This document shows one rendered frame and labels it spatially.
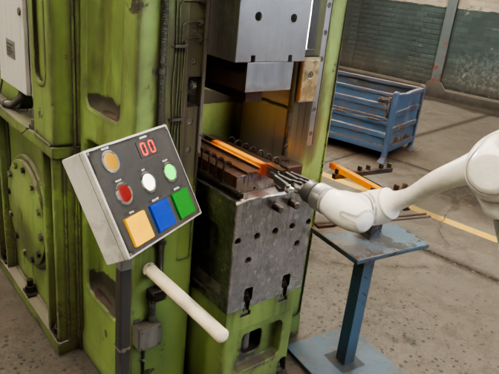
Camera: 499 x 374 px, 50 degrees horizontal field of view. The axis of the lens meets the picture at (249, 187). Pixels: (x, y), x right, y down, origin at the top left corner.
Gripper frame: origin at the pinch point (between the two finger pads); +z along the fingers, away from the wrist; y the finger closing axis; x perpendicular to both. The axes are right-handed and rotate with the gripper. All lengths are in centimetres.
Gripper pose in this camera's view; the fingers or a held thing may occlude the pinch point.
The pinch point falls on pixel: (274, 172)
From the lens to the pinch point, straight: 185.4
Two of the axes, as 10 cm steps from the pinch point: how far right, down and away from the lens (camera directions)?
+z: -6.2, -3.7, 6.9
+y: 7.7, -1.6, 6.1
